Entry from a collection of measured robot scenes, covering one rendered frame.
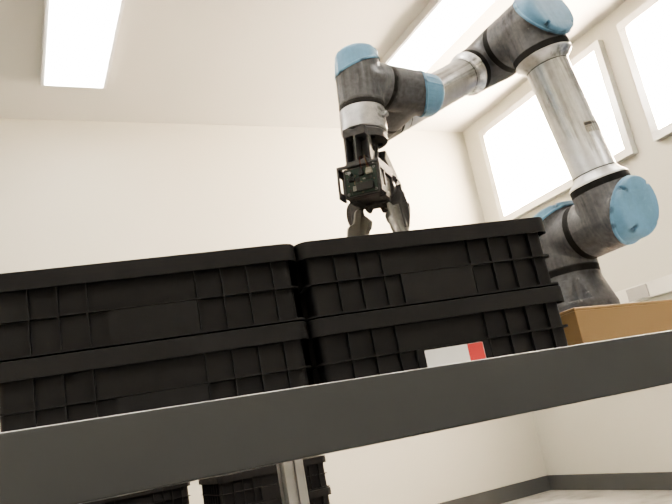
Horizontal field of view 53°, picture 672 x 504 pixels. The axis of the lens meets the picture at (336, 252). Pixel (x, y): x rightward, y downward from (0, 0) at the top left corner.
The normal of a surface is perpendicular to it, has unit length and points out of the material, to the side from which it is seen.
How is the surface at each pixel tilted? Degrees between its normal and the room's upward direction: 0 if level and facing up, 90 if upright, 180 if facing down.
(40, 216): 90
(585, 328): 90
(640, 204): 96
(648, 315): 90
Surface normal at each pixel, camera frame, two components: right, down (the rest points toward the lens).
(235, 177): 0.40, -0.30
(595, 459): -0.90, 0.05
